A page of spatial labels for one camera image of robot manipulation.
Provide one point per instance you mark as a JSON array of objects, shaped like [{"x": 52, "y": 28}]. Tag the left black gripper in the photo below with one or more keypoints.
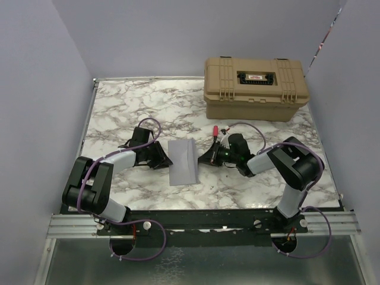
[{"x": 162, "y": 161}]

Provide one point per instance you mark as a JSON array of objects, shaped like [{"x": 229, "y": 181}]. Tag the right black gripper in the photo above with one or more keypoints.
[{"x": 206, "y": 157}]

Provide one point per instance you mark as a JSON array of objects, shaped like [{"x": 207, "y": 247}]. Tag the grey envelope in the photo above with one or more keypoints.
[{"x": 184, "y": 156}]

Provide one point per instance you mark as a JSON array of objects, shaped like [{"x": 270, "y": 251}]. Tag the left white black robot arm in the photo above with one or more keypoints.
[{"x": 89, "y": 183}]

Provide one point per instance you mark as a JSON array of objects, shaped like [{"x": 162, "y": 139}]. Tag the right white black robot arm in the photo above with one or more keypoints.
[{"x": 298, "y": 165}]

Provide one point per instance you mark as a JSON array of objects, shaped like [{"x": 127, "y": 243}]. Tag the tan plastic tool case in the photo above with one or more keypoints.
[{"x": 254, "y": 89}]

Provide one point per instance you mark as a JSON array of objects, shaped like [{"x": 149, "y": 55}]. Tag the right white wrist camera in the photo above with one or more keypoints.
[{"x": 225, "y": 135}]

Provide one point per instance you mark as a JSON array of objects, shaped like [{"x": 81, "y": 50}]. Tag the red handled screwdriver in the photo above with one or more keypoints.
[{"x": 215, "y": 133}]

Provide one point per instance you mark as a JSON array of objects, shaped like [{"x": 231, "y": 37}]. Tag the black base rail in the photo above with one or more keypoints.
[{"x": 206, "y": 227}]

